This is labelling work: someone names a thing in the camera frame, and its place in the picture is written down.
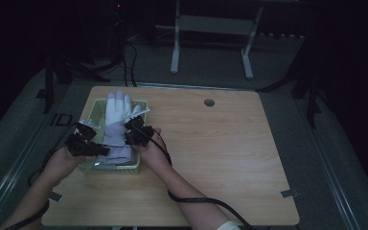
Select dark tripod stand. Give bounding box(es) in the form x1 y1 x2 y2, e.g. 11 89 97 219
256 33 326 129
35 52 112 115

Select person's left hand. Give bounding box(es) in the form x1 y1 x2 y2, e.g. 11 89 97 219
42 146 94 183

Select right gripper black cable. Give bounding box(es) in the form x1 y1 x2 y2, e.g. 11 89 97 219
130 124 257 230

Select person's right hand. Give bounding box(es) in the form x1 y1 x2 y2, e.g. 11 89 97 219
133 126 173 175

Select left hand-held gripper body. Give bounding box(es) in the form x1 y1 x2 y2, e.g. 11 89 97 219
64 118 102 158

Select lilac glove with white fingers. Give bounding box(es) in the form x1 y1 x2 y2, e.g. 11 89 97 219
103 89 143 149

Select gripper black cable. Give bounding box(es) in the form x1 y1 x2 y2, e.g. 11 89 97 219
3 140 76 230
130 124 257 230

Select white metal stand frame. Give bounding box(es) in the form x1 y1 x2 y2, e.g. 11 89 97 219
170 0 265 81

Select black rectangular floor frame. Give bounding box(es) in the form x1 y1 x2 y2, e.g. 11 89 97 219
50 112 74 127

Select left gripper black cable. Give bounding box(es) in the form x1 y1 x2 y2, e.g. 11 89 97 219
3 140 76 230

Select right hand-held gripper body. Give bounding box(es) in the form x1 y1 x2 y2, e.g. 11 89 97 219
123 106 155 149

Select white sleeve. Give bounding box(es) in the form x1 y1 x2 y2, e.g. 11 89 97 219
216 220 242 230

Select pale green plastic basket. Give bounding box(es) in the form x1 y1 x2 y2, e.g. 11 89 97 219
78 98 150 175

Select grey tape strip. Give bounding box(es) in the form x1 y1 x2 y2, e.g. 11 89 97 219
280 189 300 198
47 191 64 203

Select black hanging cables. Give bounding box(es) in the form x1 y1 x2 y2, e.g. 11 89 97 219
120 39 139 88

